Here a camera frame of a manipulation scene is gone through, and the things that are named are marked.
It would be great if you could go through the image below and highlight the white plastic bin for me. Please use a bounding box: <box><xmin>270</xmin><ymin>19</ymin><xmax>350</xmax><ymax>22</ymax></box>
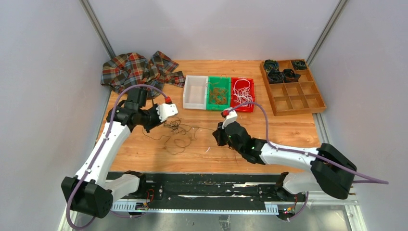
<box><xmin>183</xmin><ymin>75</ymin><xmax>208</xmax><ymax>110</ymax></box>

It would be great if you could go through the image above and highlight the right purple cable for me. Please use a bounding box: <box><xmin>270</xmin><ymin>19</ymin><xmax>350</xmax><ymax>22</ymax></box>
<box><xmin>228</xmin><ymin>102</ymin><xmax>390</xmax><ymax>185</ymax></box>

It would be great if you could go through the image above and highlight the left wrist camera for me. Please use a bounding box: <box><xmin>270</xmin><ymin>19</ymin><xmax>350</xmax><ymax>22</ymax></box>
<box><xmin>156</xmin><ymin>103</ymin><xmax>178</xmax><ymax>123</ymax></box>

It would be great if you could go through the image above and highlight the black cable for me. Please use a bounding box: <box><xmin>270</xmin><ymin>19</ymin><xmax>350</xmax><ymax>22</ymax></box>
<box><xmin>141</xmin><ymin>117</ymin><xmax>216</xmax><ymax>155</ymax></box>

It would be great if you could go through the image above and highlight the plaid cloth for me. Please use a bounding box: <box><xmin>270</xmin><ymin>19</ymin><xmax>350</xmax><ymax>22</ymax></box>
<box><xmin>100</xmin><ymin>51</ymin><xmax>186</xmax><ymax>94</ymax></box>

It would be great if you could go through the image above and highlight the orange cable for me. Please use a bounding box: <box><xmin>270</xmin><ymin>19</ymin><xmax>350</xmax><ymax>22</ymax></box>
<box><xmin>207</xmin><ymin>75</ymin><xmax>230</xmax><ymax>106</ymax></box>

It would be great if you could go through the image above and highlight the red plastic bin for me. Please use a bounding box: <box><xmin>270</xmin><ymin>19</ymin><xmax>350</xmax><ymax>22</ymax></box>
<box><xmin>229</xmin><ymin>77</ymin><xmax>256</xmax><ymax>113</ymax></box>

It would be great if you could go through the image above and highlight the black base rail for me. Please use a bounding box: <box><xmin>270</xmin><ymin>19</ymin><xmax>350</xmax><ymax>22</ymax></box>
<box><xmin>108</xmin><ymin>172</ymin><xmax>357</xmax><ymax>220</ymax></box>

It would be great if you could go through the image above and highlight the white cable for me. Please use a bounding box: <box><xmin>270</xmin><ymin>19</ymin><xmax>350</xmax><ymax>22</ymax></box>
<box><xmin>231</xmin><ymin>78</ymin><xmax>255</xmax><ymax>108</ymax></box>

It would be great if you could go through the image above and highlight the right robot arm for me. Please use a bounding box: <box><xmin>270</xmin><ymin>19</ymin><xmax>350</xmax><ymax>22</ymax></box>
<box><xmin>213</xmin><ymin>122</ymin><xmax>357</xmax><ymax>201</ymax></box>

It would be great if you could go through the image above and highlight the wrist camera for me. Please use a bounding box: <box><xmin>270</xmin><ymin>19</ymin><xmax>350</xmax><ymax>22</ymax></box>
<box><xmin>221</xmin><ymin>108</ymin><xmax>238</xmax><ymax>128</ymax></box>
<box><xmin>156</xmin><ymin>103</ymin><xmax>178</xmax><ymax>123</ymax></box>

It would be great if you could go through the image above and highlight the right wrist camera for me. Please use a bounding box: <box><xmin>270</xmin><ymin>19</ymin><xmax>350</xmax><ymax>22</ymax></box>
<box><xmin>221</xmin><ymin>108</ymin><xmax>238</xmax><ymax>128</ymax></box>

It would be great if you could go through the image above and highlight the wooden compartment tray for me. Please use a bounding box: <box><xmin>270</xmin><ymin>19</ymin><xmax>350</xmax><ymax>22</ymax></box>
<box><xmin>260</xmin><ymin>59</ymin><xmax>327</xmax><ymax>116</ymax></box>

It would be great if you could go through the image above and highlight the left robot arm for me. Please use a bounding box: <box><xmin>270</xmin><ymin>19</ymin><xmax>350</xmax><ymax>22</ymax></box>
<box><xmin>61</xmin><ymin>84</ymin><xmax>178</xmax><ymax>219</ymax></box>

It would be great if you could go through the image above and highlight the green plastic bin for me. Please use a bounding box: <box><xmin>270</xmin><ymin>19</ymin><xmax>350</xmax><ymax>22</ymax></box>
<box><xmin>206</xmin><ymin>76</ymin><xmax>231</xmax><ymax>111</ymax></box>

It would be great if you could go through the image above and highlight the black coiled roll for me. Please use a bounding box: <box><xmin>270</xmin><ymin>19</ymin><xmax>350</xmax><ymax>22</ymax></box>
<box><xmin>291</xmin><ymin>60</ymin><xmax>308</xmax><ymax>71</ymax></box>
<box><xmin>282</xmin><ymin>69</ymin><xmax>301</xmax><ymax>83</ymax></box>
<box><xmin>267</xmin><ymin>70</ymin><xmax>284</xmax><ymax>84</ymax></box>
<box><xmin>263</xmin><ymin>59</ymin><xmax>279</xmax><ymax>73</ymax></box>

